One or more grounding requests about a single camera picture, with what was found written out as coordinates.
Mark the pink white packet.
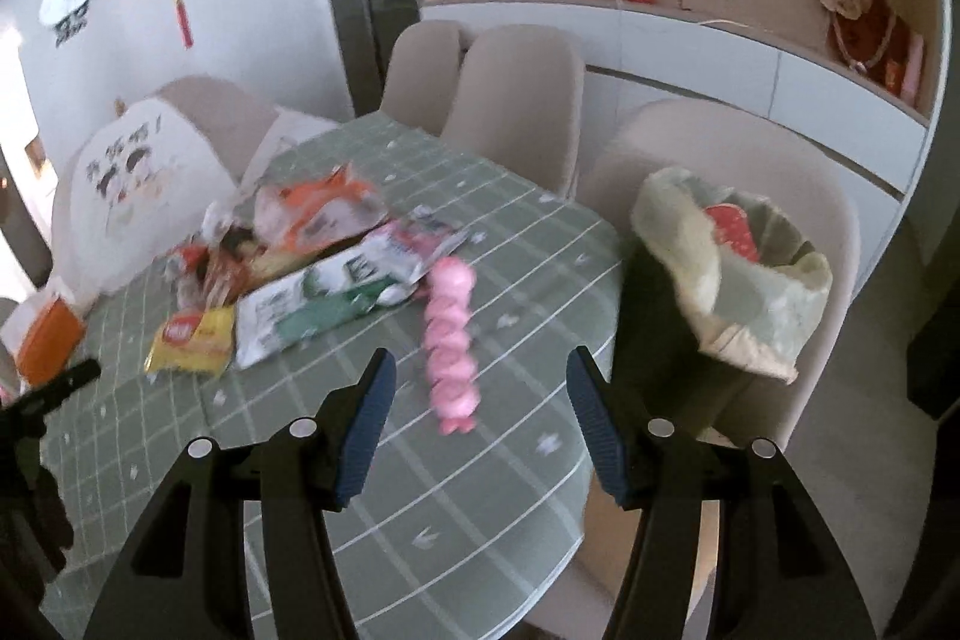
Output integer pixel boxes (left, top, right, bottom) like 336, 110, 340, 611
375, 218, 470, 268

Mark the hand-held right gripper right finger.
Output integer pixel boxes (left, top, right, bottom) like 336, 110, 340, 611
566, 346, 878, 640

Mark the large red doll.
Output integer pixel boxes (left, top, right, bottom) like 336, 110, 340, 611
816, 0, 913, 80

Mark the red snack wrapper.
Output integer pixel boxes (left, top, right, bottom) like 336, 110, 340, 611
169, 220, 263, 313

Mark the red packet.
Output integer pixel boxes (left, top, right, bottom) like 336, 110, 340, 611
703, 203, 763, 263

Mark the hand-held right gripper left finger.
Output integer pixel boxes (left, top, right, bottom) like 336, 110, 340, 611
82, 347, 397, 640

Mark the yellow snack packet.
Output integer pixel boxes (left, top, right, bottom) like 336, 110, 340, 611
144, 306, 238, 375

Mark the green white snack bag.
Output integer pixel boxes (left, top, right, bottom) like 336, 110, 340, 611
236, 235, 437, 371

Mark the green checked tablecloth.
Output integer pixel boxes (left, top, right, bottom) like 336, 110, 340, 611
37, 111, 627, 640

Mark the white printed food cover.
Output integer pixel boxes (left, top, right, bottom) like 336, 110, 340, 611
51, 76, 338, 298

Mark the white sideboard cabinet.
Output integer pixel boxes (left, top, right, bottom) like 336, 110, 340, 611
420, 0, 932, 208

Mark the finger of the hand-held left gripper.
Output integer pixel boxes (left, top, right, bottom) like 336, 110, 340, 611
0, 359, 102, 432

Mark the pink wrapper strip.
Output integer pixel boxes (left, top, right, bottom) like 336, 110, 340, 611
421, 257, 481, 437

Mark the orange snack bag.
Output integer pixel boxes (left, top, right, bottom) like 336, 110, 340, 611
253, 164, 388, 256

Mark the beige dining chair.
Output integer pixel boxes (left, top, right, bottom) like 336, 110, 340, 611
381, 21, 470, 131
441, 26, 586, 196
581, 100, 860, 457

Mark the orange tissue box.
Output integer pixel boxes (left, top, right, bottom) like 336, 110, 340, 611
0, 284, 88, 386

